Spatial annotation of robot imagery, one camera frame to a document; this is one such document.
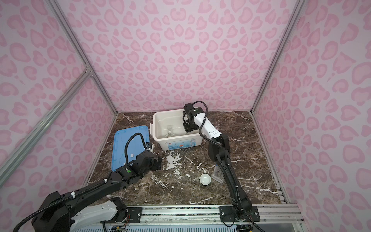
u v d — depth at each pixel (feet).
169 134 3.13
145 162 2.03
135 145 1.99
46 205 1.38
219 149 2.14
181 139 2.80
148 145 2.39
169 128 3.30
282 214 2.42
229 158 2.22
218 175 2.79
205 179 2.76
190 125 2.95
